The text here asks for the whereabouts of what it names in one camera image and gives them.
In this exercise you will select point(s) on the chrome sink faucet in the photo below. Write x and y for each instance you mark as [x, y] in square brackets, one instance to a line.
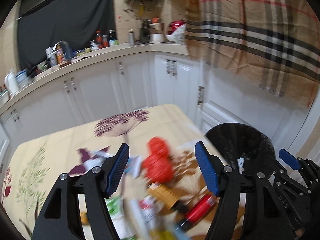
[67, 53]

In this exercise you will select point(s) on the dark lidded jar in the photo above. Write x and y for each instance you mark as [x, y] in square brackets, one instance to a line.
[112, 38]

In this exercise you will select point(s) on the yellow black bottle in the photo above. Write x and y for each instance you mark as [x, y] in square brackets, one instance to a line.
[165, 195]

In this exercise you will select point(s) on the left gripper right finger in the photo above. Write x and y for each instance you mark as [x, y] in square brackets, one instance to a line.
[225, 183]

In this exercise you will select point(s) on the white electric kettle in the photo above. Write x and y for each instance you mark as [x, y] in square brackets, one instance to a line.
[11, 83]

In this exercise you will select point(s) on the orange soap bottle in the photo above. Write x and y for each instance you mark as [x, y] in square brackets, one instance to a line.
[59, 54]

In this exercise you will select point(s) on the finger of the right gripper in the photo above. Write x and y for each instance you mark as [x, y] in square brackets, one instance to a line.
[277, 206]
[308, 170]

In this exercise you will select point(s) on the floral beige tablecloth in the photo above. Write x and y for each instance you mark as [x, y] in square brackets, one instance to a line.
[36, 164]

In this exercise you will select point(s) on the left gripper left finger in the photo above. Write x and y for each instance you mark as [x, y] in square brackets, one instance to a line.
[60, 215]

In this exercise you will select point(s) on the red plastic bag bundle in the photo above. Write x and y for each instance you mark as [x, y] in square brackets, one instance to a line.
[157, 165]

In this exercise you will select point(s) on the white yellow snack wrapper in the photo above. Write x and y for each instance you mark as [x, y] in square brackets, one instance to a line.
[146, 218]

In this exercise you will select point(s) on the steel thermos bottle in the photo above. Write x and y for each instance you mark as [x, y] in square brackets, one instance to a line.
[131, 37]

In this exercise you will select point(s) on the black knife block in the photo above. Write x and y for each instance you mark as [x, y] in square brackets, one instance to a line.
[144, 37]

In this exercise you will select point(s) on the plaid beige scarf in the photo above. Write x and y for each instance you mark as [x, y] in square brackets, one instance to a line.
[272, 43]

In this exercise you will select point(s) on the red spray can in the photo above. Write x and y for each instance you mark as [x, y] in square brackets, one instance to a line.
[197, 212]

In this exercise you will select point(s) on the red rice cooker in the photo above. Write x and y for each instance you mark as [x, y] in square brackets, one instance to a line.
[176, 31]

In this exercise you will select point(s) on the white kitchen cabinets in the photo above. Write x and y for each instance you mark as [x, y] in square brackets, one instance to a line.
[90, 91]

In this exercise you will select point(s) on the black window curtain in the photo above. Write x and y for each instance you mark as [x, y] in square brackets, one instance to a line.
[73, 21]

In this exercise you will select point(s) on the triangular blue white wrapper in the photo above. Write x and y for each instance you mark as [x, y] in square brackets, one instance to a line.
[97, 159]

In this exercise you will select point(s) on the red sauce bottle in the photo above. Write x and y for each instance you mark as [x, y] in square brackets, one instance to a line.
[99, 39]

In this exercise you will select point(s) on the white blender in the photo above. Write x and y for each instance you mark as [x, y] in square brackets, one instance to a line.
[156, 30]

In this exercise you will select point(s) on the black trash bin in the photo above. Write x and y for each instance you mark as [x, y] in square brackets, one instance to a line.
[245, 148]

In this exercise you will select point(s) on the green white wrapper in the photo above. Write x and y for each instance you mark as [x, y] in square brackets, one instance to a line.
[117, 214]

